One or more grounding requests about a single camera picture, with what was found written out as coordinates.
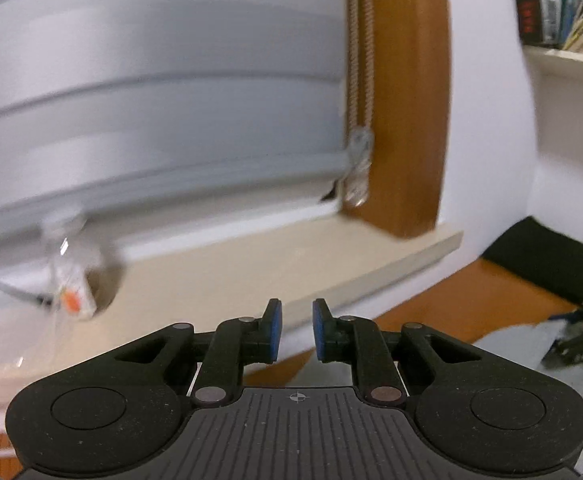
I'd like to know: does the grey sweatshirt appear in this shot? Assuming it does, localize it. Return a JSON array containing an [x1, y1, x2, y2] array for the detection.
[[291, 320, 583, 480]]

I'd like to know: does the white wall shelf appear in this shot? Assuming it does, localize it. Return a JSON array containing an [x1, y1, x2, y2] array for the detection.
[[520, 44, 583, 161]]

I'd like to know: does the black cloth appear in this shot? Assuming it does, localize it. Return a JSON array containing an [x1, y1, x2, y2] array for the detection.
[[480, 216, 583, 312]]

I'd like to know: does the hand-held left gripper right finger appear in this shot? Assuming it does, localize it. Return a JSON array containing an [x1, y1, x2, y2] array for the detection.
[[311, 298, 483, 406]]

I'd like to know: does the grey window blind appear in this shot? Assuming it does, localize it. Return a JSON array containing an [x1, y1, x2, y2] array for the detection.
[[0, 0, 353, 251]]

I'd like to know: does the small clear bottle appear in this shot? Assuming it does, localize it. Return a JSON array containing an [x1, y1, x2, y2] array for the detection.
[[40, 212, 118, 322]]

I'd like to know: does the wooden window frame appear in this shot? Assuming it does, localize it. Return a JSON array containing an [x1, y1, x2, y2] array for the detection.
[[340, 0, 452, 239]]

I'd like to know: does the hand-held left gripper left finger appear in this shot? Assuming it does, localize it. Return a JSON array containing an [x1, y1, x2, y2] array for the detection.
[[114, 298, 283, 406]]

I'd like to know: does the blind pull cord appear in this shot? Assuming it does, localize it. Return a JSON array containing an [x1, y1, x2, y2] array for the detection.
[[342, 0, 376, 208]]

